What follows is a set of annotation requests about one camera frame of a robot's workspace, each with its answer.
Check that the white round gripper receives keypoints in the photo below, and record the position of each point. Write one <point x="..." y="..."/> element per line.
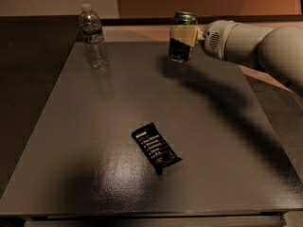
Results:
<point x="217" y="39"/>

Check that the green metal drink can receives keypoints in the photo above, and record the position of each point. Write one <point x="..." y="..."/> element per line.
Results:
<point x="178" y="51"/>

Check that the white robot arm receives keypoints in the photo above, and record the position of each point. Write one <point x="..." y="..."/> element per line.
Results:
<point x="279" y="52"/>

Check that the clear plastic water bottle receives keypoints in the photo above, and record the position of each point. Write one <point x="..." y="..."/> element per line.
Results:
<point x="92" y="34"/>

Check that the black snack bar wrapper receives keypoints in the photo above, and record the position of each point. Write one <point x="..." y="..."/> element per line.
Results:
<point x="155" y="147"/>

